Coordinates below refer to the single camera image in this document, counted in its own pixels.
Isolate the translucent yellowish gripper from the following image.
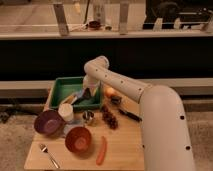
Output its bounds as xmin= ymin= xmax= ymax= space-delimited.
xmin=83 ymin=77 xmax=100 ymax=96

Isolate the black eraser block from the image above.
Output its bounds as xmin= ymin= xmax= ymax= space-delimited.
xmin=81 ymin=89 xmax=91 ymax=100

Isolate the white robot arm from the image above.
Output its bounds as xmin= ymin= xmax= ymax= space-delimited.
xmin=83 ymin=56 xmax=196 ymax=171

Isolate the green plastic tray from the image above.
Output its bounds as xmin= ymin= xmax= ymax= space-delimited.
xmin=49 ymin=77 xmax=102 ymax=111

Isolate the orange fruit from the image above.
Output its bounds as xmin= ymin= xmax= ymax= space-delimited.
xmin=104 ymin=87 xmax=116 ymax=98

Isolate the blue and yellow sponge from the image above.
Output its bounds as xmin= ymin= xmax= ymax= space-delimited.
xmin=61 ymin=90 xmax=84 ymax=105

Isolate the small metal cup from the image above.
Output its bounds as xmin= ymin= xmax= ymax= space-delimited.
xmin=82 ymin=110 xmax=94 ymax=125

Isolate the white cup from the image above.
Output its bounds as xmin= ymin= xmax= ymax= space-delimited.
xmin=58 ymin=103 xmax=74 ymax=122

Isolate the bunch of dark grapes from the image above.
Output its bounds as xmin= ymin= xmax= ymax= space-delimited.
xmin=101 ymin=105 xmax=118 ymax=129

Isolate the wooden board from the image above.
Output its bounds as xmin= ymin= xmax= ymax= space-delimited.
xmin=23 ymin=83 xmax=146 ymax=171

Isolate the purple bowl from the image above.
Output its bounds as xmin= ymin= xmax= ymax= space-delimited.
xmin=34 ymin=110 xmax=64 ymax=136

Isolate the brown-red bowl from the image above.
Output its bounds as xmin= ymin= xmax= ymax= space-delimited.
xmin=65 ymin=127 xmax=92 ymax=154

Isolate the dark red background bowl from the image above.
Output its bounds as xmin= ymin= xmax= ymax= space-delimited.
xmin=89 ymin=21 xmax=101 ymax=30

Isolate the orange carrot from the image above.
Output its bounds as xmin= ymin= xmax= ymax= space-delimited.
xmin=96 ymin=136 xmax=107 ymax=165

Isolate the silver fork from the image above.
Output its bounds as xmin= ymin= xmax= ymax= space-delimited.
xmin=39 ymin=144 xmax=60 ymax=169

